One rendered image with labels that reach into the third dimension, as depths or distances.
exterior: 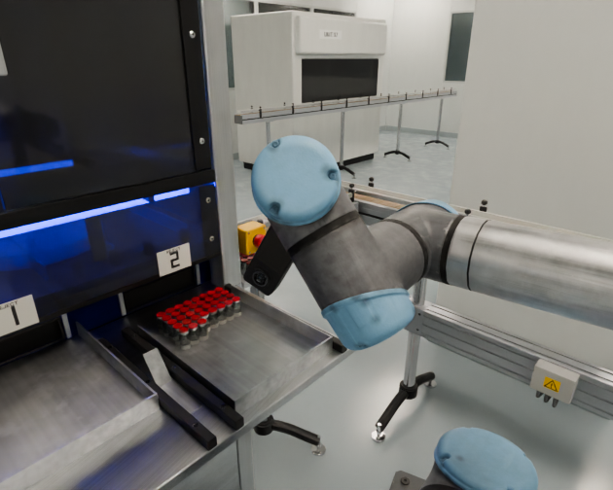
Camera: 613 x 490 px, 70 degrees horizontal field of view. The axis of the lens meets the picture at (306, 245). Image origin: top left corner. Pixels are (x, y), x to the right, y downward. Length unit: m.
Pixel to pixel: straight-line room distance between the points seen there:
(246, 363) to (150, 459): 0.26
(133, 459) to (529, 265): 0.64
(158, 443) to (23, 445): 0.21
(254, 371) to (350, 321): 0.55
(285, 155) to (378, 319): 0.15
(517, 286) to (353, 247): 0.16
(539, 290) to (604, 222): 1.65
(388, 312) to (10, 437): 0.71
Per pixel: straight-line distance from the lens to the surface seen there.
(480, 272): 0.45
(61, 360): 1.06
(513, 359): 1.72
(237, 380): 0.90
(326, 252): 0.37
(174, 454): 0.80
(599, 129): 2.03
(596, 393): 1.69
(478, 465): 0.60
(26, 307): 0.98
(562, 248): 0.44
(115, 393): 0.93
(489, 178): 2.17
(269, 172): 0.36
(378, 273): 0.38
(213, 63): 1.07
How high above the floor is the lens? 1.45
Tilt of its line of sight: 23 degrees down
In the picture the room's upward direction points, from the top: straight up
